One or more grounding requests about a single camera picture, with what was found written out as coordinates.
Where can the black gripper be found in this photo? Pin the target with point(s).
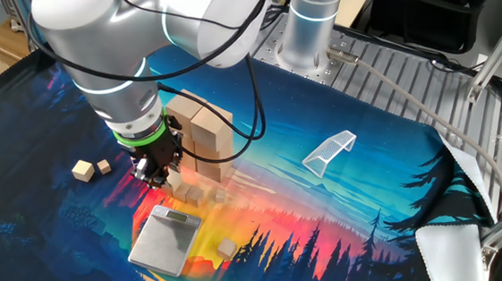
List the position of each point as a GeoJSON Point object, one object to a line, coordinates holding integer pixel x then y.
{"type": "Point", "coordinates": [155, 152]}

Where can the tiny wooden cube block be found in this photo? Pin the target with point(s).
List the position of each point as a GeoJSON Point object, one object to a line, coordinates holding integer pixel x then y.
{"type": "Point", "coordinates": [104, 167]}
{"type": "Point", "coordinates": [220, 196]}

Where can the silver digital kitchen scale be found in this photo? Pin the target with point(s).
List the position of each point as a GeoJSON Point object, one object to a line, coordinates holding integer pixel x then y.
{"type": "Point", "coordinates": [164, 241]}

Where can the forest sunset print cloth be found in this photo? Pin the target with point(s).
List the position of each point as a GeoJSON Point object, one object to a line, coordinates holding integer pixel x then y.
{"type": "Point", "coordinates": [320, 108]}

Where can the clear mesh toy goal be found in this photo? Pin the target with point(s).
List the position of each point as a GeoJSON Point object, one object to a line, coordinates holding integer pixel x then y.
{"type": "Point", "coordinates": [332, 145]}

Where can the aluminium profile rack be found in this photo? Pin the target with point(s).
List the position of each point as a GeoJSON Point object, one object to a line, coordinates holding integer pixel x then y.
{"type": "Point", "coordinates": [12, 11]}

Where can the black chair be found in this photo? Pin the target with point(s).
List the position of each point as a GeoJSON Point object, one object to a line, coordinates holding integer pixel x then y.
{"type": "Point", "coordinates": [425, 14]}

